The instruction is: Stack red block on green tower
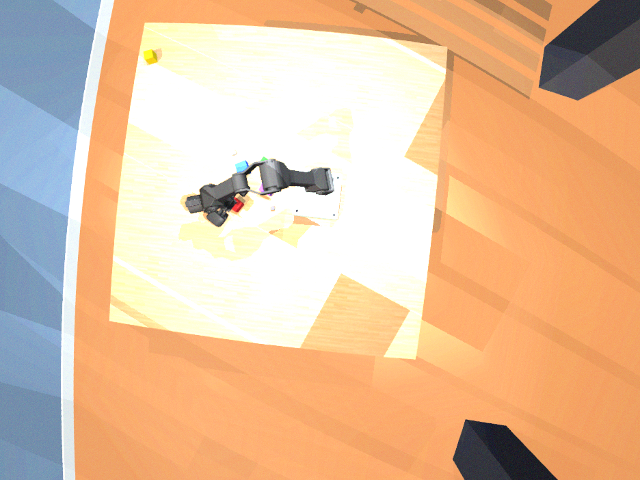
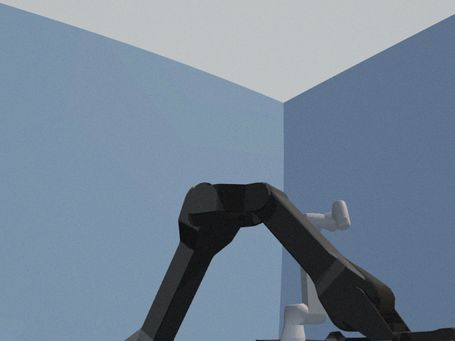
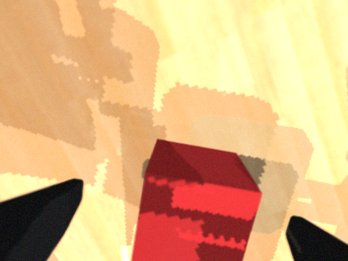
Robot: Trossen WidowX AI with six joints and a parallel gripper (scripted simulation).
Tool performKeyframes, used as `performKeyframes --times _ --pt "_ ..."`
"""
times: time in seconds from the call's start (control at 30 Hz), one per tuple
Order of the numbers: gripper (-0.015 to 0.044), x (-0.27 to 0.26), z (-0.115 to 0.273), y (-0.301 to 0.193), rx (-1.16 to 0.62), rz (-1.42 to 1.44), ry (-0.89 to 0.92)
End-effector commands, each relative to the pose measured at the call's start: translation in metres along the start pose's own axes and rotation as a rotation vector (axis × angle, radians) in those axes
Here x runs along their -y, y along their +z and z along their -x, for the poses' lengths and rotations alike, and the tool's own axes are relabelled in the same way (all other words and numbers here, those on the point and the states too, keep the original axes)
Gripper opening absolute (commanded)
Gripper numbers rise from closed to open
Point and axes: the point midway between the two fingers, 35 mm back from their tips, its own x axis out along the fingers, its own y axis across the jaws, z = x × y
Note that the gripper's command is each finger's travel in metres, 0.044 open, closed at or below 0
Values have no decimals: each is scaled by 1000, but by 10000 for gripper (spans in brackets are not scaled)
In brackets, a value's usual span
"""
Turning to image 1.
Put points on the red block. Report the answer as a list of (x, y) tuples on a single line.
[(238, 205)]

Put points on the blue block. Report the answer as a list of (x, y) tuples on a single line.
[(241, 166)]

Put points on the yellow cube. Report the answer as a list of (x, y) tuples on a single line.
[(150, 56)]

